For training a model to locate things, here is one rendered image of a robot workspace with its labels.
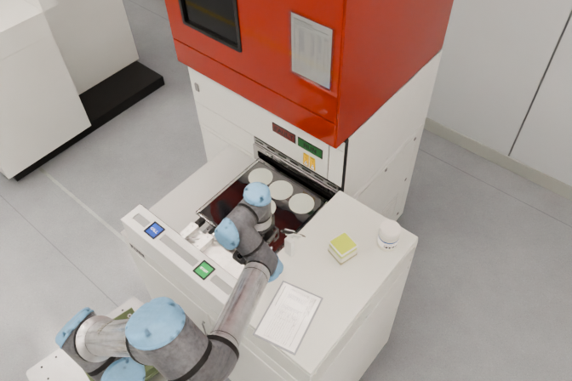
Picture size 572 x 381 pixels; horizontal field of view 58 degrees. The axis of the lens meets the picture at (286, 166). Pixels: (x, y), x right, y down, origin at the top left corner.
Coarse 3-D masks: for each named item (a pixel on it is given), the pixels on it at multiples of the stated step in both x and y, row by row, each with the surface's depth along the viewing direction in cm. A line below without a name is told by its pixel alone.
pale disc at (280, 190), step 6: (282, 180) 209; (270, 186) 207; (276, 186) 207; (282, 186) 207; (288, 186) 207; (276, 192) 205; (282, 192) 205; (288, 192) 205; (276, 198) 203; (282, 198) 203
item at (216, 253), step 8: (200, 232) 195; (192, 240) 193; (208, 248) 190; (216, 248) 190; (224, 248) 190; (208, 256) 188; (216, 256) 188; (224, 256) 188; (224, 264) 186; (232, 264) 186; (240, 264) 185; (232, 272) 183; (240, 272) 183
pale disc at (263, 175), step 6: (258, 168) 214; (264, 168) 214; (252, 174) 212; (258, 174) 211; (264, 174) 211; (270, 174) 211; (252, 180) 209; (258, 180) 209; (264, 180) 209; (270, 180) 209
